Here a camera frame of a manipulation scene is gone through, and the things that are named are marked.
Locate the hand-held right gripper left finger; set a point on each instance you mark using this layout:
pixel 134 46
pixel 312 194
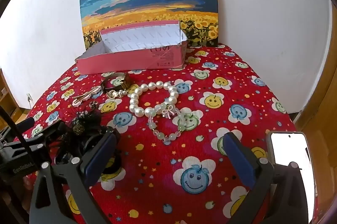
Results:
pixel 100 158

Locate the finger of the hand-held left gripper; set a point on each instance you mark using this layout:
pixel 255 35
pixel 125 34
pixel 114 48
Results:
pixel 26 123
pixel 50 134

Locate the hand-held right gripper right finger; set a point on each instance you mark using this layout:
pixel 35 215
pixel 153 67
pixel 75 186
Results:
pixel 237 158

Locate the black feather hair accessory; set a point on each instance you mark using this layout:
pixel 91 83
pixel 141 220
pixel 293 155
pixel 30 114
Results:
pixel 79 129

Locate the gold hair clip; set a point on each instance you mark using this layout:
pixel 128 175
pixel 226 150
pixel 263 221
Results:
pixel 87 96

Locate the pink cardboard box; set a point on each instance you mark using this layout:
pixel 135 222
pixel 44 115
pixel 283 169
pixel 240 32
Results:
pixel 118 61

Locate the wooden shelf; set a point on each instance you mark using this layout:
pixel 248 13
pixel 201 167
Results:
pixel 10 97

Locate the white smartphone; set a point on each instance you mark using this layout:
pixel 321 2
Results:
pixel 288 147

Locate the small dark flower earring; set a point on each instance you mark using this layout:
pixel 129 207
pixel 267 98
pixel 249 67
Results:
pixel 93 105

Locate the red smiley flower cloth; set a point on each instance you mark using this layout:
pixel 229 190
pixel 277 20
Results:
pixel 223 97

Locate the gold earring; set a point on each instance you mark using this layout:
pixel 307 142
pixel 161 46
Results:
pixel 112 94

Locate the silver earring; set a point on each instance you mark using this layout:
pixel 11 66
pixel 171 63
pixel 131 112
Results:
pixel 121 93

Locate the wooden door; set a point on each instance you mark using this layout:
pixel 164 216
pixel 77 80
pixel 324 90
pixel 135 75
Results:
pixel 321 97

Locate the white wall outlet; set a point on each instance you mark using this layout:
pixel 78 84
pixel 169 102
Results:
pixel 29 98

